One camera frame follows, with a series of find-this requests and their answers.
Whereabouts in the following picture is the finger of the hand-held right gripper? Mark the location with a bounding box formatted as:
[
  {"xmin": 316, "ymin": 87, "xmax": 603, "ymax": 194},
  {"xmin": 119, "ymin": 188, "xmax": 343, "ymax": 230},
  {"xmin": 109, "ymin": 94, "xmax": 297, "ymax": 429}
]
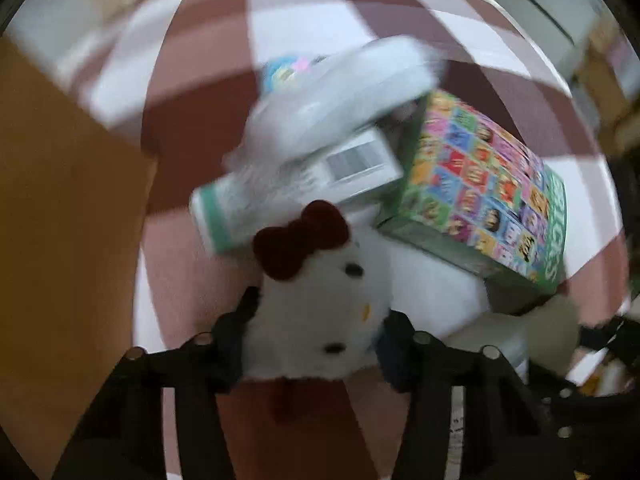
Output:
[{"xmin": 579, "ymin": 317, "xmax": 638, "ymax": 361}]

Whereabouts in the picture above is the white green barcode packet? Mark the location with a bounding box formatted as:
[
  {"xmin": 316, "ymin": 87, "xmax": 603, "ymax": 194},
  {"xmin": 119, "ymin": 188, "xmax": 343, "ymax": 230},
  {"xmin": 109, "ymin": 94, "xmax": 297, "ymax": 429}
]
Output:
[{"xmin": 190, "ymin": 127, "xmax": 404, "ymax": 254}]

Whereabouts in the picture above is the white cat plush red bow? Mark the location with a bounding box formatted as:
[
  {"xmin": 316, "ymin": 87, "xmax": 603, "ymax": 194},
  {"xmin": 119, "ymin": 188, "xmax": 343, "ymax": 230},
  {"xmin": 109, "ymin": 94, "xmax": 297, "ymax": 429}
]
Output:
[{"xmin": 242, "ymin": 200, "xmax": 493, "ymax": 423}]

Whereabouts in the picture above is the small blue round toy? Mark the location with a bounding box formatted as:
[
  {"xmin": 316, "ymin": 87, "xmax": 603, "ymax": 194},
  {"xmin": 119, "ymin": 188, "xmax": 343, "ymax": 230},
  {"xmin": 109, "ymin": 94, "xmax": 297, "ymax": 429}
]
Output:
[{"xmin": 260, "ymin": 55, "xmax": 333, "ymax": 97}]

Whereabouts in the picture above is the brown white checked tablecloth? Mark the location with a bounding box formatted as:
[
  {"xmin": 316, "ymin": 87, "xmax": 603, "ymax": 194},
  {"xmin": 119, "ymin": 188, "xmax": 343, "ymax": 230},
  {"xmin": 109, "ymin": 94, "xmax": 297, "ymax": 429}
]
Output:
[{"xmin": 75, "ymin": 0, "xmax": 632, "ymax": 480}]

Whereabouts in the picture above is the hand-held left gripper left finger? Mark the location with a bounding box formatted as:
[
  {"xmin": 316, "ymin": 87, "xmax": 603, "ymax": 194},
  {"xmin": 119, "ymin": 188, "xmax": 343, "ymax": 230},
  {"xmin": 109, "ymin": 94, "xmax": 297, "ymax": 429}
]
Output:
[{"xmin": 52, "ymin": 285, "xmax": 261, "ymax": 480}]

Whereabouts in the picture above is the green colourful picture box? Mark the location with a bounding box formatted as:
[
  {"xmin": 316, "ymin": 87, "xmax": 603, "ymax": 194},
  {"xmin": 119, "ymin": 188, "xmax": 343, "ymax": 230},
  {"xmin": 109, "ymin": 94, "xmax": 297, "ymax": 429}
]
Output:
[{"xmin": 375, "ymin": 90, "xmax": 568, "ymax": 316}]

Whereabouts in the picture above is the brown cardboard box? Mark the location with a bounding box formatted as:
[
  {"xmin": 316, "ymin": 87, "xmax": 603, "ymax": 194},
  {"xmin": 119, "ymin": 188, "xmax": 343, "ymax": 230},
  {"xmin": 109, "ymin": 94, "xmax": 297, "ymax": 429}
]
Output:
[{"xmin": 0, "ymin": 35, "xmax": 162, "ymax": 461}]

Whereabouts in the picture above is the white plastic package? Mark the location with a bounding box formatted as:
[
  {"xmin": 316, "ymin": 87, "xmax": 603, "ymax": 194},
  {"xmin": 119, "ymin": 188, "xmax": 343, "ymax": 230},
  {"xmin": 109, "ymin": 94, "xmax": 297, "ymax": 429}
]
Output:
[{"xmin": 223, "ymin": 37, "xmax": 442, "ymax": 173}]

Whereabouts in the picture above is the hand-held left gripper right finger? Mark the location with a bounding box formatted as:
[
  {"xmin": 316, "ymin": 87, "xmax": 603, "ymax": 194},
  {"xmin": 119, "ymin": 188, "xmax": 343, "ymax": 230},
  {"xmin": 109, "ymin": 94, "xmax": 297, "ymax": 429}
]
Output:
[{"xmin": 375, "ymin": 310, "xmax": 556, "ymax": 480}]

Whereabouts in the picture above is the white refrigerator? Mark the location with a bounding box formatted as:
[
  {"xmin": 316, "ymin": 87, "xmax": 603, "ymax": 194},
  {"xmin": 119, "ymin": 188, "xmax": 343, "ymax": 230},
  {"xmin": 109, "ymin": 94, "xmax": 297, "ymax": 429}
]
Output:
[{"xmin": 492, "ymin": 0, "xmax": 603, "ymax": 48}]

